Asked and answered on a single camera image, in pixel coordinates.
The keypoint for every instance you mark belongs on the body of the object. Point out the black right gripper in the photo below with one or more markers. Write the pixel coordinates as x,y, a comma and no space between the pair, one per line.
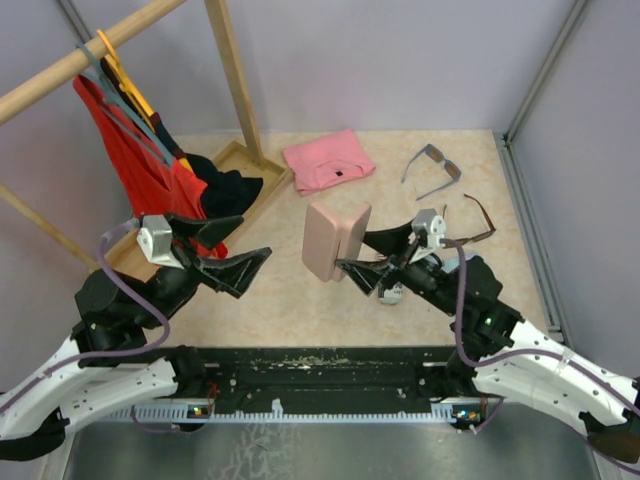
369,274

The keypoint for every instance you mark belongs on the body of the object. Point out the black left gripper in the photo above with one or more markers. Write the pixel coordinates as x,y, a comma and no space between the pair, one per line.
234,272

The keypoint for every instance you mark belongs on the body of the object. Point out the pink glasses case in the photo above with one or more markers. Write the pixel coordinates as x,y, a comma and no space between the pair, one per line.
328,237

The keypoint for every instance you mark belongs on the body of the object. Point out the light blue cleaning cloth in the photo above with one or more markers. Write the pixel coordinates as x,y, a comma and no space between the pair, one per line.
452,264

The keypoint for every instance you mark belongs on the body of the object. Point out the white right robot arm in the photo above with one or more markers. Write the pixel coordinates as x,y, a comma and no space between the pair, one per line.
499,352

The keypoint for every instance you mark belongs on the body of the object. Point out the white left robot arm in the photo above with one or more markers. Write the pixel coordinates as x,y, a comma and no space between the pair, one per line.
112,358

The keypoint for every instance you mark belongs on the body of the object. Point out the tortoiseshell brown sunglasses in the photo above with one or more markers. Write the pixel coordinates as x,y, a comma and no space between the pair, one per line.
479,228

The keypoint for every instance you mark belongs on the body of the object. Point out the flag newspaper print glasses case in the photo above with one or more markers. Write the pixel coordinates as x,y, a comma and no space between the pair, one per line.
391,295

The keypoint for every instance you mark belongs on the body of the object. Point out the dark navy garment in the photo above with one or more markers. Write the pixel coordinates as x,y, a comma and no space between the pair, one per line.
226,193

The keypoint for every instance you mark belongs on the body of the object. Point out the red hanging shirt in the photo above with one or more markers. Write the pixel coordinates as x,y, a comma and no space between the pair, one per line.
150,186

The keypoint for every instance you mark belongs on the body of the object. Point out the folded pink shirt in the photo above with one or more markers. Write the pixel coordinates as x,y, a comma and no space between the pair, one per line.
327,161

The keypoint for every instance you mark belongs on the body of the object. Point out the yellow hanger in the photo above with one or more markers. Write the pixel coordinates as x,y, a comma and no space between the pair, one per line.
142,114

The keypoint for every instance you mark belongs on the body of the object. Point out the grey blue hanger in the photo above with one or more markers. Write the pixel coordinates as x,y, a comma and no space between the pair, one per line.
112,98

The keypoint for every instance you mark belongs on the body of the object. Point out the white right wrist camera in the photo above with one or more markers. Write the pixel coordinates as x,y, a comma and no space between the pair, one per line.
429,228

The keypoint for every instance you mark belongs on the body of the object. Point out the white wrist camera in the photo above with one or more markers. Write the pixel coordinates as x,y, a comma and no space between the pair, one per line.
429,228
155,241

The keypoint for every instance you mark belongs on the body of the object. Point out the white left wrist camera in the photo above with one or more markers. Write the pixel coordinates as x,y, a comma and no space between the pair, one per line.
155,241

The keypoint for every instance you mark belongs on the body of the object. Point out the grey blue frame sunglasses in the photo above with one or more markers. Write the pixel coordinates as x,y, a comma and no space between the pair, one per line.
438,159

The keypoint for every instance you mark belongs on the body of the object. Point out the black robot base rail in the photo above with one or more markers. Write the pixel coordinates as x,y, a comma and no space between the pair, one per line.
315,385

